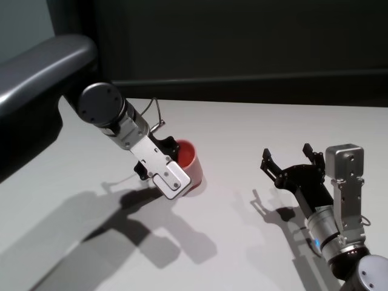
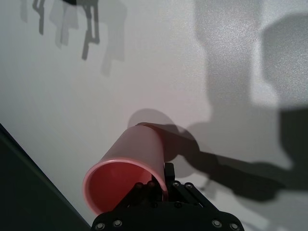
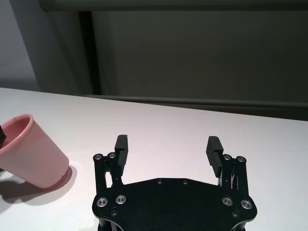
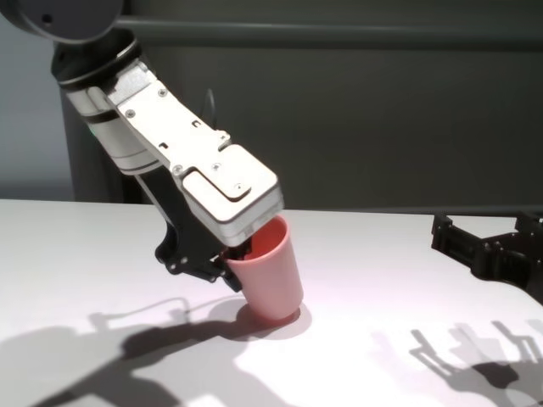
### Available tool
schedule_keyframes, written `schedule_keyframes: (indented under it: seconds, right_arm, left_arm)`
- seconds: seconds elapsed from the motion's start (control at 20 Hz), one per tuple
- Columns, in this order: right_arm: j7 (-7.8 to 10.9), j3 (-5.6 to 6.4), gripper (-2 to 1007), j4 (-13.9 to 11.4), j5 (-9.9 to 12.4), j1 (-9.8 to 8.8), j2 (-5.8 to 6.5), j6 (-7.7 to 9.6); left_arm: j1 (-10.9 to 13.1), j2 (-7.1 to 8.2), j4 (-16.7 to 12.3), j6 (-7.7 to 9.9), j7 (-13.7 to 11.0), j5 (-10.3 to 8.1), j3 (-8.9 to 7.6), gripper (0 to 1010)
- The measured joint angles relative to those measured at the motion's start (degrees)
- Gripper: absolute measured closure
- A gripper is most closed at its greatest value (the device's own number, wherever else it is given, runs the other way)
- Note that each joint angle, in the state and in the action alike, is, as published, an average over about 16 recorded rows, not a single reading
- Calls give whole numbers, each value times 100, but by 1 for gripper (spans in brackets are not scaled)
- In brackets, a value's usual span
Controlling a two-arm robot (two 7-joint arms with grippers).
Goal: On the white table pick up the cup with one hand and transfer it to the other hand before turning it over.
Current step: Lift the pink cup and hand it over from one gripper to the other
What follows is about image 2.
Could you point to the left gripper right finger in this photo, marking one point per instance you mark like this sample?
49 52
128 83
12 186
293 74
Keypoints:
185 192

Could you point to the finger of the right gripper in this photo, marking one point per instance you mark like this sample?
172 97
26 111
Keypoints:
69 2

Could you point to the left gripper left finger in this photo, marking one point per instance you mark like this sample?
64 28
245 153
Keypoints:
144 192

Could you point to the pink plastic cup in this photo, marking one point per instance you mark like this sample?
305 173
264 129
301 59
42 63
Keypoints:
134 149

